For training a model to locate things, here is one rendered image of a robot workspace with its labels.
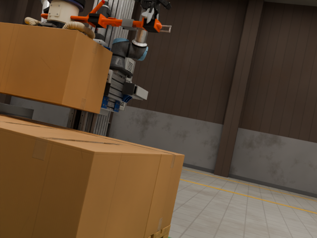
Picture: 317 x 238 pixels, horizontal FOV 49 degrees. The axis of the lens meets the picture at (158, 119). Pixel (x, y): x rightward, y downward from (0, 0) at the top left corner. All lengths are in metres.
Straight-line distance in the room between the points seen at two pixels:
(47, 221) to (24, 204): 0.10
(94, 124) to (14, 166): 1.62
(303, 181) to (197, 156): 2.23
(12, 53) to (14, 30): 0.13
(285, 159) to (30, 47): 6.43
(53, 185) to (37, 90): 0.92
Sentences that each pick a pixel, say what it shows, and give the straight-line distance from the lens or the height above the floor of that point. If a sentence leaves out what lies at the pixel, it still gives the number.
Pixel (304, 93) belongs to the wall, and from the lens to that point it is 7.91.
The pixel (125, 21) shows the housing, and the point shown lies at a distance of 2.00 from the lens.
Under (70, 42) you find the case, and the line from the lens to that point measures 1.92.
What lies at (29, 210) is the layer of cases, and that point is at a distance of 1.19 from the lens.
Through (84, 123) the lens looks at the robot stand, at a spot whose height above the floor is 0.59.
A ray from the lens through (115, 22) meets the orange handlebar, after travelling 2.03.
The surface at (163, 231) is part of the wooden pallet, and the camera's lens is 1.93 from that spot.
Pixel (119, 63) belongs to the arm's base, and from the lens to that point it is 2.60.
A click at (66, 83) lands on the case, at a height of 0.79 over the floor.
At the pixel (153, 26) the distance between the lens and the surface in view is 1.92.
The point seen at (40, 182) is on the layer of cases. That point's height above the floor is 0.41.
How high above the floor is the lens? 0.64
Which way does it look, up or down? 2 degrees up
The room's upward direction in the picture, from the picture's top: 12 degrees clockwise
